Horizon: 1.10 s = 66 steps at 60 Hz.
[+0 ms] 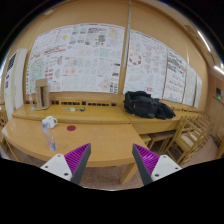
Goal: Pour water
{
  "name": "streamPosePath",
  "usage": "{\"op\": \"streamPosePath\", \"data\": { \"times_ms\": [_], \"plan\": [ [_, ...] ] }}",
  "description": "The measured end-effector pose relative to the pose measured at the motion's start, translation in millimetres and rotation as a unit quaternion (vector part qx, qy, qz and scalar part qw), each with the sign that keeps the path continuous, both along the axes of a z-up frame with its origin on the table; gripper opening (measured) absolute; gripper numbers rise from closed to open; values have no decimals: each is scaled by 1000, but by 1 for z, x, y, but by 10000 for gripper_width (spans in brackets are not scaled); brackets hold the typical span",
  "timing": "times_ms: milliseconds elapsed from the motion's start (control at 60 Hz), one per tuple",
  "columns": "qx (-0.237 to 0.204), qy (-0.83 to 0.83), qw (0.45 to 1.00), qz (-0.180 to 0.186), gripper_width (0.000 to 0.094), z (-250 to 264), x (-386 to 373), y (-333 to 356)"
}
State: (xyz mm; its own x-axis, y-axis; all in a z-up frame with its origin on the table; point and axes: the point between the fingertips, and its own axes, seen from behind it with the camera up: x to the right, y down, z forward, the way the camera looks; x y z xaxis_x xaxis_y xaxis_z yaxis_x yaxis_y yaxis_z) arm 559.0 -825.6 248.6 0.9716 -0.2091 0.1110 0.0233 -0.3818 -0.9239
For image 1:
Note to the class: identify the large left wall poster sheet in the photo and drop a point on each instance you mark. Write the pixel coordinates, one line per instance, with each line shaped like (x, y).
(80, 57)

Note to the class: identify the small bottle by cardboard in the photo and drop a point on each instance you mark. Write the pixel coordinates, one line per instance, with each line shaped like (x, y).
(31, 102)

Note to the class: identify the brown cardboard stand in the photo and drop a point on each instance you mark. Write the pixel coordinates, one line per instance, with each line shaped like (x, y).
(42, 94)

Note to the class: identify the right wall poster sheet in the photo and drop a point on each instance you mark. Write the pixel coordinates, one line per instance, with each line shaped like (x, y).
(146, 66)

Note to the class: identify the wooden chair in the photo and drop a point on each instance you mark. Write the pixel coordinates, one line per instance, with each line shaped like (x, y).
(191, 134)

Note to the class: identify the small items on far table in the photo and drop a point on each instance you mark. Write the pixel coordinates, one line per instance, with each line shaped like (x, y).
(73, 109)

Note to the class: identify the black backpack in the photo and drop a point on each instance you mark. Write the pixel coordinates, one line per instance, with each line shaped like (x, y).
(141, 104)

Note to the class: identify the red round coaster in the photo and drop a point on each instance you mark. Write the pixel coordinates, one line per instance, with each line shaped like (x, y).
(71, 128)

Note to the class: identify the white air conditioner unit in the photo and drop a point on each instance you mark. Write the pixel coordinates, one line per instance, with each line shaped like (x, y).
(13, 87)

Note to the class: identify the white ceramic mug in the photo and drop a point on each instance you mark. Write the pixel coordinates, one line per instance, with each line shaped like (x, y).
(51, 121)

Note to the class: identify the far right wall poster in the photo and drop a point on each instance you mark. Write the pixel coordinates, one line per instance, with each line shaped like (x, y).
(175, 77)

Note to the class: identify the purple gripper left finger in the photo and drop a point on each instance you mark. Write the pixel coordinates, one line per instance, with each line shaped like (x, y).
(70, 166)

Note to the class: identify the clear plastic water bottle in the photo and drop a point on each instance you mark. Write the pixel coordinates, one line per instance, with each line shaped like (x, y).
(49, 135)

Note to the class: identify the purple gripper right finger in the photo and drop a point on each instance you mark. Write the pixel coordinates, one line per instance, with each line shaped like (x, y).
(151, 166)

